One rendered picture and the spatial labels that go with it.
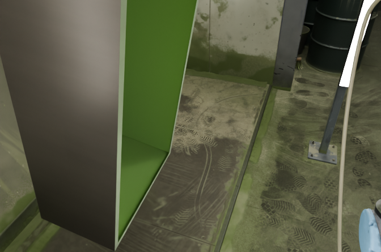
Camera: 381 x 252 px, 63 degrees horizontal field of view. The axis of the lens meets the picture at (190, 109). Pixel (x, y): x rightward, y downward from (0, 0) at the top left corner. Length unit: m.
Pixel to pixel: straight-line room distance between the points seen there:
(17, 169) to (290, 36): 2.32
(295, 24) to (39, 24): 2.36
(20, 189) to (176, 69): 1.20
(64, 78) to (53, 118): 0.17
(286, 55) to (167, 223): 1.84
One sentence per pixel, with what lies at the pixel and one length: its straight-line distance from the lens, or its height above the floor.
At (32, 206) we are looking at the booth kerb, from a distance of 2.14.
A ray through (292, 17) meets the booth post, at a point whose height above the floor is 0.72.
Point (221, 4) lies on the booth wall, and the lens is 2.95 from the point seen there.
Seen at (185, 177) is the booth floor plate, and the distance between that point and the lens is 2.17.
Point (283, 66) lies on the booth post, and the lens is 3.06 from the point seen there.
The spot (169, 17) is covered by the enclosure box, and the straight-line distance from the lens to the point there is 1.31.
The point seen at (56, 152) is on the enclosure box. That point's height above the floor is 0.98.
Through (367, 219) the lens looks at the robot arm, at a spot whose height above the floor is 0.88.
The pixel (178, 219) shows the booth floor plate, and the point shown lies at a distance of 1.96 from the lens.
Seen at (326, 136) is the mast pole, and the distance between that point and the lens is 2.42.
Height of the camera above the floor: 1.66
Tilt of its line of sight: 36 degrees down
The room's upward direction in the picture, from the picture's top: 2 degrees counter-clockwise
